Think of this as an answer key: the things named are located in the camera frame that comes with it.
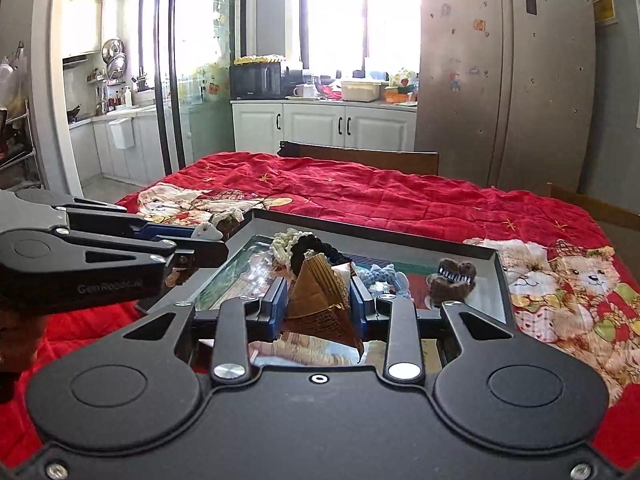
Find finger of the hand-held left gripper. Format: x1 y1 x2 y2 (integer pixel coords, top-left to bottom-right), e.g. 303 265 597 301
17 187 196 241
65 234 229 270

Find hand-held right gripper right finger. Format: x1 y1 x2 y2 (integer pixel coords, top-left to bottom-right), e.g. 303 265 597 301
350 275 518 386

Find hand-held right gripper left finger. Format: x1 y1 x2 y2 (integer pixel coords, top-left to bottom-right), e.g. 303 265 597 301
120 277 290 386

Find brown triangular paper packet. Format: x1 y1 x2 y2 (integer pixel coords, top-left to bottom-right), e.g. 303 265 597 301
282 252 366 361

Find brown scrunchie with white lace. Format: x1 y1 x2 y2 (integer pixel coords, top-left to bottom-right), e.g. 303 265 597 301
170 210 246 286

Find light blue scrunchie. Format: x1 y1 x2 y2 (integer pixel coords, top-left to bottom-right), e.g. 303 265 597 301
357 262 411 301

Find beige scrunchie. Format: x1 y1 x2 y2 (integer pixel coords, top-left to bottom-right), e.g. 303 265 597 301
270 229 306 266

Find black scrunchie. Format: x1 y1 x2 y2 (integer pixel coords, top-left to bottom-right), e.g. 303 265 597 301
290 234 353 276

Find black shallow box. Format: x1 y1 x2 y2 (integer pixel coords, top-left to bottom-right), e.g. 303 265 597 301
145 208 516 376

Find brown bear hair clip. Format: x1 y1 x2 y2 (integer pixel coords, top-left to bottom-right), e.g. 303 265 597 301
427 257 477 308

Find kitchen counter cabinet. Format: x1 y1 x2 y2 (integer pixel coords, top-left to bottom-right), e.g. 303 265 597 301
67 105 166 186

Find white hanging bin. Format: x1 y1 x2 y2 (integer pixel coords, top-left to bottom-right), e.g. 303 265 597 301
107 117 136 150

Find red printed blanket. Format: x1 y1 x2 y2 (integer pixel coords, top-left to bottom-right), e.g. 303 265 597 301
15 152 631 471

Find metal dish rack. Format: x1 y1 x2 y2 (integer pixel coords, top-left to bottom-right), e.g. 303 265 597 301
0 100 43 191

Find white cabinet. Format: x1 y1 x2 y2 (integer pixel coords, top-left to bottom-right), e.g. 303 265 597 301
231 99 418 153

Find black-framed glass door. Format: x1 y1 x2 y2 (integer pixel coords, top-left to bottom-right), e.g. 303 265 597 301
152 0 246 176

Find black microwave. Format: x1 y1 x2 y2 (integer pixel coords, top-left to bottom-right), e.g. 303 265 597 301
230 62 286 101

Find steel pot lids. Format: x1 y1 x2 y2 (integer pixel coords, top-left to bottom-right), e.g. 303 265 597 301
101 37 128 81

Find black countertop appliance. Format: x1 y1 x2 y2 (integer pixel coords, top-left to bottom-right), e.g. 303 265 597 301
282 67 306 98

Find white storage container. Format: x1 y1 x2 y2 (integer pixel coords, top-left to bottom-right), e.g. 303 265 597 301
341 80 383 102

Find steel refrigerator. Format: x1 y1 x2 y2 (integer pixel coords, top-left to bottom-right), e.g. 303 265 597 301
415 0 598 196

